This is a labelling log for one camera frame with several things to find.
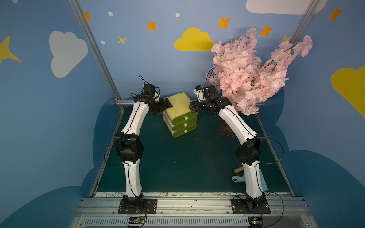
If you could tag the green drawer cabinet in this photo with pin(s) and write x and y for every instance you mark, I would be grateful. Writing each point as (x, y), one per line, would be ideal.
(179, 119)

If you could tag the left controller board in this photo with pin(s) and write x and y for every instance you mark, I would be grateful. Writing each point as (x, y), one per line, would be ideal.
(136, 221)

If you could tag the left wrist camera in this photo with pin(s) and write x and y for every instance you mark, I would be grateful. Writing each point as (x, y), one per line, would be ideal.
(149, 90)

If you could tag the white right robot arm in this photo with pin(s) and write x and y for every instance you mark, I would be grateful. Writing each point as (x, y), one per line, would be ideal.
(249, 152)

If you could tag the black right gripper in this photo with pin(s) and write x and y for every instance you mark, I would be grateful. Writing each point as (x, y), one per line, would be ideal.
(194, 106)

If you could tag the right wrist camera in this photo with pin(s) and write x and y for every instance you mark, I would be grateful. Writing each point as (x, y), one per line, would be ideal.
(206, 93)

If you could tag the right controller board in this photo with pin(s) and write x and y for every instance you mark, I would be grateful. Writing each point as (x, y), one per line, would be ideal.
(255, 222)

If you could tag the light blue cutting board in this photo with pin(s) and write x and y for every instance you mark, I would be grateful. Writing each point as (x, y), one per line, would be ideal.
(237, 179)

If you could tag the dark metal tree base plate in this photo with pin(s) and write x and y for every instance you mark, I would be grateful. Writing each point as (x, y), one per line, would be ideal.
(224, 129)

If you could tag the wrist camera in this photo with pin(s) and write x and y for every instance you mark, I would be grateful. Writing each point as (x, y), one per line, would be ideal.
(149, 90)
(206, 93)

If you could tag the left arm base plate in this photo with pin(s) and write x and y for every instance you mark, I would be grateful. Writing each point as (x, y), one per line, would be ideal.
(145, 206)

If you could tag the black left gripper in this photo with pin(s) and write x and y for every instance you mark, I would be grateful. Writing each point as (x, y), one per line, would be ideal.
(165, 104)

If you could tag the aluminium frame rail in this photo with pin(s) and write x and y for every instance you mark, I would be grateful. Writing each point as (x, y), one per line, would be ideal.
(131, 102)

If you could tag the pink blossom tree crown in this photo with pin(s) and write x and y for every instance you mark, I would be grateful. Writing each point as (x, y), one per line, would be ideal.
(242, 78)

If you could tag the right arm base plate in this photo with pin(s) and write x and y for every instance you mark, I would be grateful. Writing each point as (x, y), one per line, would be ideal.
(242, 206)

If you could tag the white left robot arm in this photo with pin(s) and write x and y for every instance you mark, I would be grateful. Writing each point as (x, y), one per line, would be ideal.
(129, 145)

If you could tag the controller board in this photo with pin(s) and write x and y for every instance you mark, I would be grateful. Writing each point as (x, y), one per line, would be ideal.
(136, 221)
(255, 222)

